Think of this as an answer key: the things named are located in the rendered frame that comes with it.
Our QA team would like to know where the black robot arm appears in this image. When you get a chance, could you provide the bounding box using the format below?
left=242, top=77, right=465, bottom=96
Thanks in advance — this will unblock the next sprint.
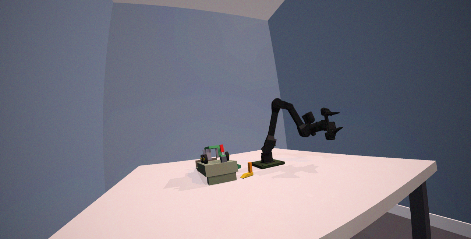
left=261, top=98, right=318, bottom=164

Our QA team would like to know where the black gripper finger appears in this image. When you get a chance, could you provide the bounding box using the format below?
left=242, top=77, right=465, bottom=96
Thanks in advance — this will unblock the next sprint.
left=329, top=127, right=343, bottom=136
left=325, top=110, right=339, bottom=116

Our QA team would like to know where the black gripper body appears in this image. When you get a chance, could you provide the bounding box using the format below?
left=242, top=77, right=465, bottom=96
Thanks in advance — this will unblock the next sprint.
left=315, top=108, right=335, bottom=140

